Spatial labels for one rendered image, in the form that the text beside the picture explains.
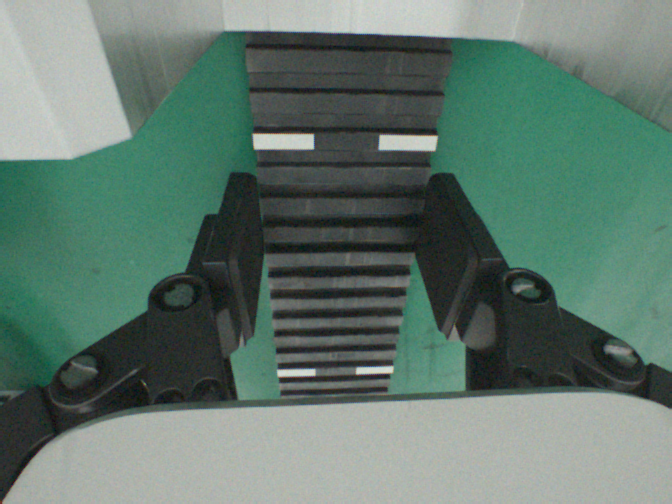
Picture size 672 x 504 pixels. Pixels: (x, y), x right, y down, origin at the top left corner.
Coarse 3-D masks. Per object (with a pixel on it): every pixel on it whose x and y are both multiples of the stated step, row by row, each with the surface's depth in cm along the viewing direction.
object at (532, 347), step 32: (512, 288) 8; (544, 288) 8; (512, 320) 7; (544, 320) 7; (512, 352) 6; (544, 352) 6; (480, 384) 8; (512, 384) 6; (544, 384) 6; (576, 384) 6
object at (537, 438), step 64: (64, 448) 4; (128, 448) 4; (192, 448) 4; (256, 448) 4; (320, 448) 4; (384, 448) 4; (448, 448) 4; (512, 448) 4; (576, 448) 4; (640, 448) 4
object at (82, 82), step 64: (0, 0) 2; (64, 0) 2; (128, 0) 2; (192, 0) 4; (256, 0) 5; (320, 0) 5; (384, 0) 5; (448, 0) 5; (512, 0) 5; (576, 0) 4; (640, 0) 3; (0, 64) 2; (64, 64) 2; (128, 64) 2; (192, 64) 4; (576, 64) 4; (640, 64) 3; (0, 128) 2; (64, 128) 2; (128, 128) 2
